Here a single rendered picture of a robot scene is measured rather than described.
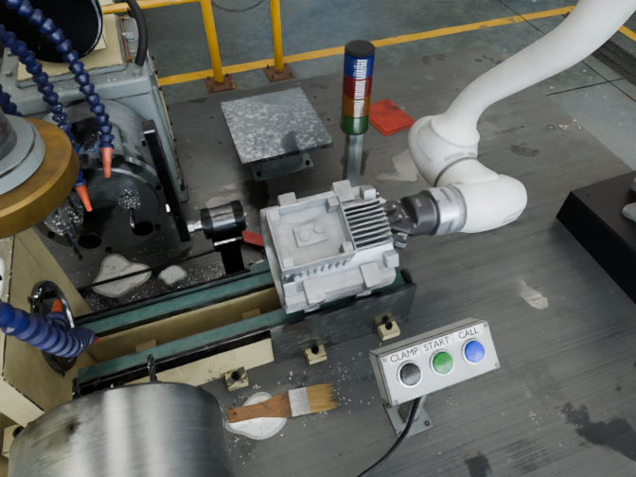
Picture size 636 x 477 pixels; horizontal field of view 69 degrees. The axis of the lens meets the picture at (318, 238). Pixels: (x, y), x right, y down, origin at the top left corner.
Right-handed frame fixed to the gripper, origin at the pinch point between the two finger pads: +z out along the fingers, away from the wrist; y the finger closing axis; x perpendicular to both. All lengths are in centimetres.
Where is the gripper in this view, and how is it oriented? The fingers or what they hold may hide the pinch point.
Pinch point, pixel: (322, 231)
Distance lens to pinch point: 79.8
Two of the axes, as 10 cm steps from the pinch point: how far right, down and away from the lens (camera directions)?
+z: -9.4, 1.7, -3.1
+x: -1.2, 6.7, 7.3
